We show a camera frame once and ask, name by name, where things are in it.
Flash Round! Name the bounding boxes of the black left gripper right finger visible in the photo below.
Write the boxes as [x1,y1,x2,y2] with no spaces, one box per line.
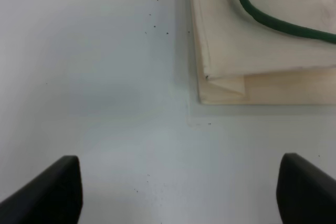
[276,153,335,223]

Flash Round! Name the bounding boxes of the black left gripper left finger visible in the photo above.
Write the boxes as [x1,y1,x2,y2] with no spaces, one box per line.
[1,156,82,223]

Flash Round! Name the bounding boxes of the white linen bag green handles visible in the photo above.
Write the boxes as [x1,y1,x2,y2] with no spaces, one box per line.
[191,0,335,105]

